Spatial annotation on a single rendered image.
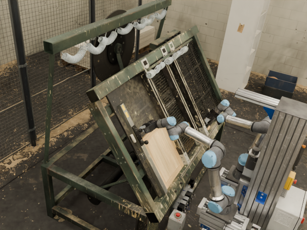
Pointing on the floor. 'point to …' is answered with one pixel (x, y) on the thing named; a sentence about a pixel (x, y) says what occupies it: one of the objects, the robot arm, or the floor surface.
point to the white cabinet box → (240, 43)
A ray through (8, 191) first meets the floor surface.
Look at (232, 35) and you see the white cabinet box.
